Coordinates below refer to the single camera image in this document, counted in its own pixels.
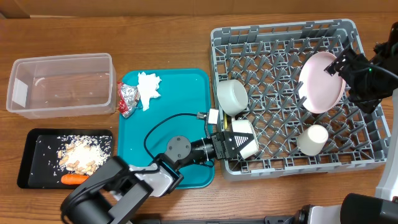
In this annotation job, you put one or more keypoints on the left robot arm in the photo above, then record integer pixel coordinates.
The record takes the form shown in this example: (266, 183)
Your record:
(116, 190)

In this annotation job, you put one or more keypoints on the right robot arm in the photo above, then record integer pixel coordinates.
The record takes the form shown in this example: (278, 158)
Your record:
(382, 207)

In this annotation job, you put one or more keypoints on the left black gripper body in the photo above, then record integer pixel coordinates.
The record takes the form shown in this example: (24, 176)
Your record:
(221, 153)

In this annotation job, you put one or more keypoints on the crumpled white napkin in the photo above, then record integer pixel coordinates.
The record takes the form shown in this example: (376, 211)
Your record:
(148, 84)

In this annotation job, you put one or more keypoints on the white paper cup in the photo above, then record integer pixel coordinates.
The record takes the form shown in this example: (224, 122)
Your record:
(312, 140)

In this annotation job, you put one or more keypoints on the orange carrot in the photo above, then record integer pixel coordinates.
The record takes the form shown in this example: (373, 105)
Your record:
(73, 179)

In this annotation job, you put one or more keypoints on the spilled rice and peanuts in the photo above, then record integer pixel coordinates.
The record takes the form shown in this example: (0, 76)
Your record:
(77, 154)

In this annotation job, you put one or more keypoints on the pink round plate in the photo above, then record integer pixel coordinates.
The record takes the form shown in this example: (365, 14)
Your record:
(322, 91)

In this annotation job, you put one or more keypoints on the grey dishwasher rack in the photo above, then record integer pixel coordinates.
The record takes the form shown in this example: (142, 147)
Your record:
(267, 60)

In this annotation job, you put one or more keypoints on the teal plastic tray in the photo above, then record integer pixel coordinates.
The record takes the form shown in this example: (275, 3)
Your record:
(145, 134)

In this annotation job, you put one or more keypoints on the cream bowl with peanuts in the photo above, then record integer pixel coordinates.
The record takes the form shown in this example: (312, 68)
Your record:
(245, 126)

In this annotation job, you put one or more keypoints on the clear plastic bin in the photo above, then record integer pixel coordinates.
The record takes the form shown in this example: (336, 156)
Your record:
(62, 86)

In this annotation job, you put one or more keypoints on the black plastic tray bin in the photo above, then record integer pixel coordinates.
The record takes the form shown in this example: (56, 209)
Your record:
(40, 168)

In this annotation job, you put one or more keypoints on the yellow plastic spoon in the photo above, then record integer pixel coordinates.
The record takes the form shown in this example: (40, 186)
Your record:
(225, 124)

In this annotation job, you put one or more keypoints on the red silver foil wrapper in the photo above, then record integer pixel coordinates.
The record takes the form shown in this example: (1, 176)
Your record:
(129, 99)

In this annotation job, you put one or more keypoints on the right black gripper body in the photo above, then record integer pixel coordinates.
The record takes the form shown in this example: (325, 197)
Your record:
(369, 86)

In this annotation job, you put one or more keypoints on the grey bowl with rice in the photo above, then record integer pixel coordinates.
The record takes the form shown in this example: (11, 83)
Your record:
(232, 97)

